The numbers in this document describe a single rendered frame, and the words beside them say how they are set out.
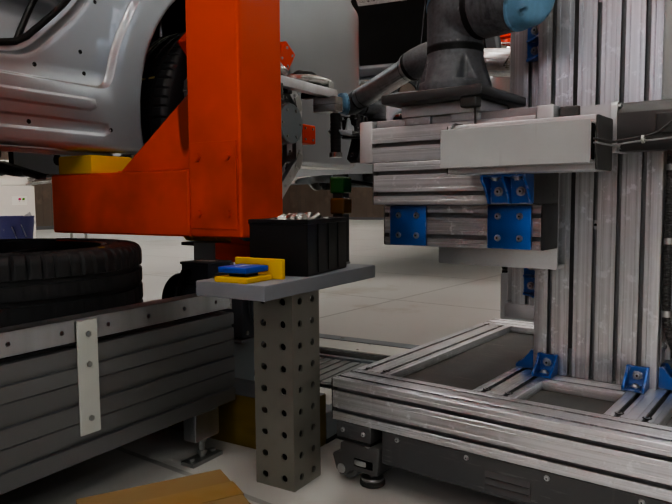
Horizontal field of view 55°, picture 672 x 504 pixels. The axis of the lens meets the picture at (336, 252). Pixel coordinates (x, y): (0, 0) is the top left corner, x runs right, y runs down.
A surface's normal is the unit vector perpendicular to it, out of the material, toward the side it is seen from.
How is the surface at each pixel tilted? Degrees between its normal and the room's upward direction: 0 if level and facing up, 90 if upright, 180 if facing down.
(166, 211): 90
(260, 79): 90
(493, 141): 90
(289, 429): 90
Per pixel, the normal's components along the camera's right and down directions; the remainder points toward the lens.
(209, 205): -0.52, 0.07
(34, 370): 0.85, 0.04
